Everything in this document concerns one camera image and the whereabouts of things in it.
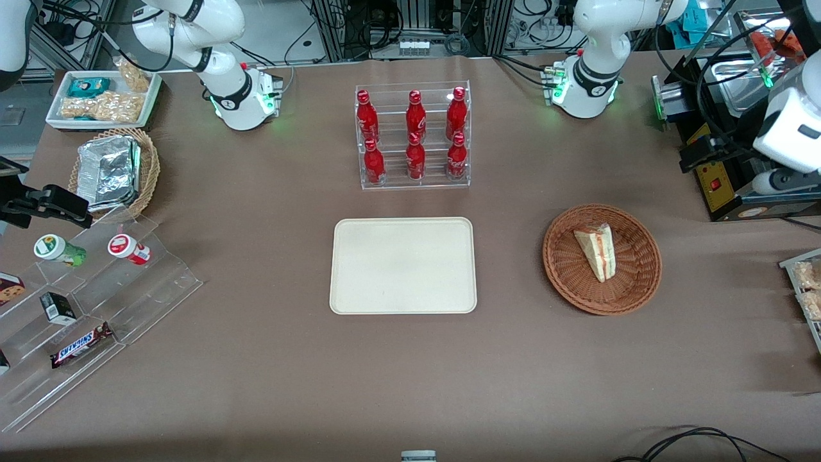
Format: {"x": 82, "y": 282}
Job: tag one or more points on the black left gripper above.
{"x": 739, "y": 142}

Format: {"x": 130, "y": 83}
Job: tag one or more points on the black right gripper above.
{"x": 13, "y": 204}

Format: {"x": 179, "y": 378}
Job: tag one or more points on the triangle sandwich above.
{"x": 600, "y": 253}

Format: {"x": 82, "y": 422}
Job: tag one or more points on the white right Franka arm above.
{"x": 221, "y": 77}

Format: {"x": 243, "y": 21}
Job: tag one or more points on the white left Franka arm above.
{"x": 596, "y": 45}

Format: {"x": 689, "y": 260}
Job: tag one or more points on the light tan wicker basket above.
{"x": 149, "y": 170}

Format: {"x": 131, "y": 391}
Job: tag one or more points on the white rectangular snack tray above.
{"x": 58, "y": 96}

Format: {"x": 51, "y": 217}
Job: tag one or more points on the brown wicker basket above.
{"x": 577, "y": 282}

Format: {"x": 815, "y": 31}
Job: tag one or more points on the cream plastic tray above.
{"x": 403, "y": 266}

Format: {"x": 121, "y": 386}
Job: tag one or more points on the black hot food display case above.
{"x": 725, "y": 192}

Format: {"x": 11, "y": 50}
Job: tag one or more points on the green lidded cup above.
{"x": 54, "y": 247}

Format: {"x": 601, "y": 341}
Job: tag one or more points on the silver foil package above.
{"x": 109, "y": 170}

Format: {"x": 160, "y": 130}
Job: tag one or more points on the red lidded cup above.
{"x": 125, "y": 247}

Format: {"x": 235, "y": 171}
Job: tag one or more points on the steel food pan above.
{"x": 737, "y": 74}

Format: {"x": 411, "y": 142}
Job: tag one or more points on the brown cookie box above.
{"x": 9, "y": 289}

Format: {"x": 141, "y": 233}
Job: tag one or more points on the large clear peanut bag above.
{"x": 102, "y": 108}

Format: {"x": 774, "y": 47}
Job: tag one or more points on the small black box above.
{"x": 58, "y": 308}

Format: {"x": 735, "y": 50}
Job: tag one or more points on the teal snack packet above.
{"x": 88, "y": 86}

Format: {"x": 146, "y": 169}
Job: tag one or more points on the clear acrylic stepped shelf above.
{"x": 147, "y": 289}

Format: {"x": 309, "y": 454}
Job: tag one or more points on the red food in case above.
{"x": 779, "y": 42}

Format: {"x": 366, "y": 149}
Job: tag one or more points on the teal box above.
{"x": 693, "y": 16}

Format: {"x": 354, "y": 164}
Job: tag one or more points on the white pastry rack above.
{"x": 790, "y": 262}

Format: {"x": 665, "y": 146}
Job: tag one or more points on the Snickers chocolate bar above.
{"x": 80, "y": 346}

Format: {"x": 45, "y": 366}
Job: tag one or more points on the small clear snack bag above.
{"x": 135, "y": 76}

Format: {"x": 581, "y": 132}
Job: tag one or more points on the wrapped pastry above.
{"x": 809, "y": 276}
{"x": 813, "y": 305}

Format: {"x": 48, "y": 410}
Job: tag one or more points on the red cola bottle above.
{"x": 374, "y": 165}
{"x": 415, "y": 162}
{"x": 367, "y": 119}
{"x": 457, "y": 160}
{"x": 456, "y": 115}
{"x": 415, "y": 119}

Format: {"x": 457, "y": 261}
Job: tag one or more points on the clear acrylic bottle rack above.
{"x": 436, "y": 183}

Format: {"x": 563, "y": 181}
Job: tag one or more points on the white power strip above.
{"x": 414, "y": 46}

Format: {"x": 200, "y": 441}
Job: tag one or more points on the grey device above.
{"x": 418, "y": 456}

